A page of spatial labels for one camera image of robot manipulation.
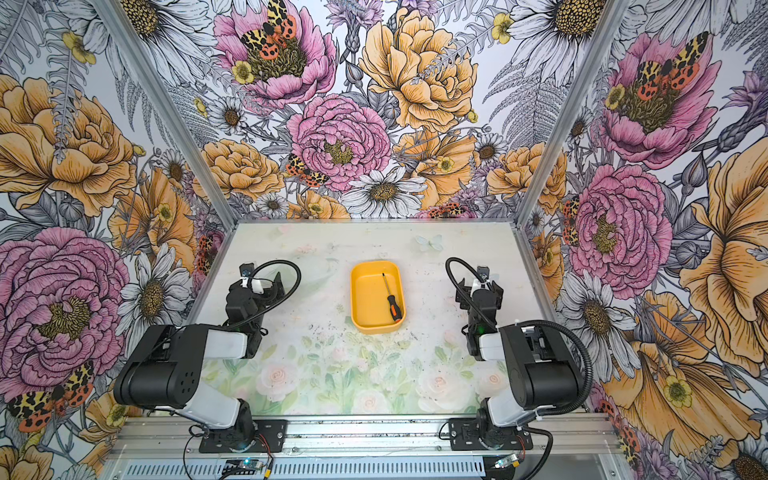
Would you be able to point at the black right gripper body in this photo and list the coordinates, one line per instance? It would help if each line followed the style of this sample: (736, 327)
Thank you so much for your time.
(466, 305)

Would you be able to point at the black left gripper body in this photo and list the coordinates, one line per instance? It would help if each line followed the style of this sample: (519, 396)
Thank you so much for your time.
(269, 298)

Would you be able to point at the red black screwdriver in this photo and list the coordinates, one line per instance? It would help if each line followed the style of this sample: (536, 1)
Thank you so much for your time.
(395, 309)

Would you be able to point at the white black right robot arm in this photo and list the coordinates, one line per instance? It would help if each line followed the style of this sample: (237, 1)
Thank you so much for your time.
(543, 377)

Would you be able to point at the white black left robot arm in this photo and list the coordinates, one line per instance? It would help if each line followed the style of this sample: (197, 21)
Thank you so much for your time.
(164, 370)

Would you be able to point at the yellow plastic bin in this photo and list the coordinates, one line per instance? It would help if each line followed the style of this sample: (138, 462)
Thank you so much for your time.
(370, 311)

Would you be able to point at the green circuit board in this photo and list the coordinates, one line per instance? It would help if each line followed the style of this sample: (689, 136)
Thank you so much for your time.
(246, 466)

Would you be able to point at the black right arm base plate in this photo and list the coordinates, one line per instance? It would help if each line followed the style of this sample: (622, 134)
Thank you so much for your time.
(477, 434)

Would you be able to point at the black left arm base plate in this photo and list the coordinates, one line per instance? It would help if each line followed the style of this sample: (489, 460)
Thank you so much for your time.
(262, 436)

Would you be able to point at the aluminium mounting rail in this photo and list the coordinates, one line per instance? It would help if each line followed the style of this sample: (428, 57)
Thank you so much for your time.
(310, 436)

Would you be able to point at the white slotted cable duct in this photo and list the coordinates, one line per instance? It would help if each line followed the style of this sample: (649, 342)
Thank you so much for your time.
(451, 467)

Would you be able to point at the aluminium corner post left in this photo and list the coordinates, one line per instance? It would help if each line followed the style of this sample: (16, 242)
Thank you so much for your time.
(137, 56)

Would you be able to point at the aluminium corner post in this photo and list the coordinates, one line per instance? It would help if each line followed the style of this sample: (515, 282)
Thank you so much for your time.
(600, 46)
(137, 56)

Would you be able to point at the aluminium corner post right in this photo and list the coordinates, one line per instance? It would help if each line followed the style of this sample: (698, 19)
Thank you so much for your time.
(600, 46)

